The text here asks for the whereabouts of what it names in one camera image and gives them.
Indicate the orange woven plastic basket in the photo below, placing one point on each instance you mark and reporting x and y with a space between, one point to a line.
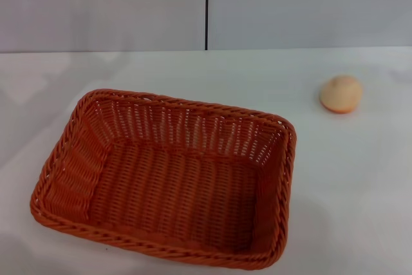
174 185

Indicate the pale peach-coloured round fruit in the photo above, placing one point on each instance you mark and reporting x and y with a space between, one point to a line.
341 94

